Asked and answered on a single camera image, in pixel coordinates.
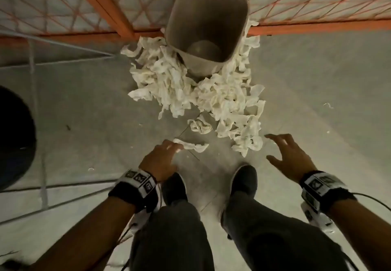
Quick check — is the grey left trouser leg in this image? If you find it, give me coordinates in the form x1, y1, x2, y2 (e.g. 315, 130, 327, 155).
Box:
130, 200, 214, 271

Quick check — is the person's left hand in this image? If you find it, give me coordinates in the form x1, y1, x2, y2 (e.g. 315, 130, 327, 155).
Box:
147, 140, 185, 184

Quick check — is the black left shoe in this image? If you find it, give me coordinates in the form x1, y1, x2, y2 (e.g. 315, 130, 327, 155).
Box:
161, 172, 189, 207

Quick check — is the beige plastic waste bin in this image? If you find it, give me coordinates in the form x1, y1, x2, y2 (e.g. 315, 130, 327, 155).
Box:
165, 0, 250, 78

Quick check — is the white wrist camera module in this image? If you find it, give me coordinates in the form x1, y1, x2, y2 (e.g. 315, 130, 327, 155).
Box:
128, 185, 163, 235
301, 202, 335, 233

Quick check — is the black right shoe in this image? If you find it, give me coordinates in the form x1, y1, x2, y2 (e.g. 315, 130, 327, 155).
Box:
229, 164, 258, 198

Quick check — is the grey trouser leg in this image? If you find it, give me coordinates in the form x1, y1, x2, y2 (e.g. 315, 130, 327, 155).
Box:
220, 191, 349, 271
130, 200, 214, 271

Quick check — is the person's right hand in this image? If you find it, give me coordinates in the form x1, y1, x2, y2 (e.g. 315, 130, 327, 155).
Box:
264, 133, 318, 184

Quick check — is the thin black cable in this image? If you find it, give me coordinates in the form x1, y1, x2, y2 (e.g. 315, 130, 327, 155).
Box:
351, 192, 391, 212

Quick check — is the person's right forearm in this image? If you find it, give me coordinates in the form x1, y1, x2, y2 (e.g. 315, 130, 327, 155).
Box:
328, 199, 391, 271

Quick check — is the black shoe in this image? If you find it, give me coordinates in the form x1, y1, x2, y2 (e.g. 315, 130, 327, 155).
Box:
229, 164, 258, 198
161, 172, 189, 207

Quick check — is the person's left forearm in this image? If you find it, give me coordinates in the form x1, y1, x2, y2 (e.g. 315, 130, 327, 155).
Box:
29, 196, 136, 271

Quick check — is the orange metal mesh fence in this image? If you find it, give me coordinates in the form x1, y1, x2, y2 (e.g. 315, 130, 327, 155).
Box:
0, 0, 391, 47

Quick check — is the pile of white paper strips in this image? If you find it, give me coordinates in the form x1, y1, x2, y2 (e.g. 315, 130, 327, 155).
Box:
121, 19, 266, 158

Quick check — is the black wristband with marker tags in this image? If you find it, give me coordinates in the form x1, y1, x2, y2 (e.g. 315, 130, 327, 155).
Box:
299, 170, 357, 215
108, 168, 159, 213

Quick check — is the grey right trouser leg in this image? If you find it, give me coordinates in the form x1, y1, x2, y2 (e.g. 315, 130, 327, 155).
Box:
220, 191, 349, 271

